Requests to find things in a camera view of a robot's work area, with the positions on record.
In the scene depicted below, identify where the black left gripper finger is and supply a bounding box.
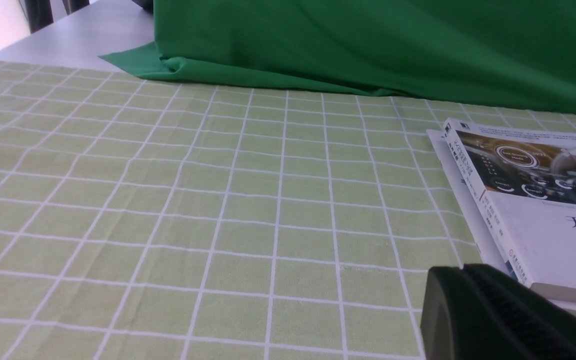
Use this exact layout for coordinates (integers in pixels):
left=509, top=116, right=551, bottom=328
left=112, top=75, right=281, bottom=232
left=420, top=264, right=576, bottom=360

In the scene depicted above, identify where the white lower book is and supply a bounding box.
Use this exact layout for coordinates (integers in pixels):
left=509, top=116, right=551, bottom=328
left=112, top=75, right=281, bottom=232
left=426, top=129, right=576, bottom=317

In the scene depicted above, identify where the white autonomous driving book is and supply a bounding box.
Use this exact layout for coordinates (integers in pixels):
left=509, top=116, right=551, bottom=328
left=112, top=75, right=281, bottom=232
left=442, top=118, right=576, bottom=303

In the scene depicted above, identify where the green backdrop cloth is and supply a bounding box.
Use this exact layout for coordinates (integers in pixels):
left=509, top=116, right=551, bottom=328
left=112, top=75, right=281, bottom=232
left=102, top=0, right=576, bottom=114

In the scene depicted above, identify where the light green checkered tablecloth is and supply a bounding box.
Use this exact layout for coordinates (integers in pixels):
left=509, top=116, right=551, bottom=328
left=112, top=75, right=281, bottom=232
left=0, top=62, right=576, bottom=360

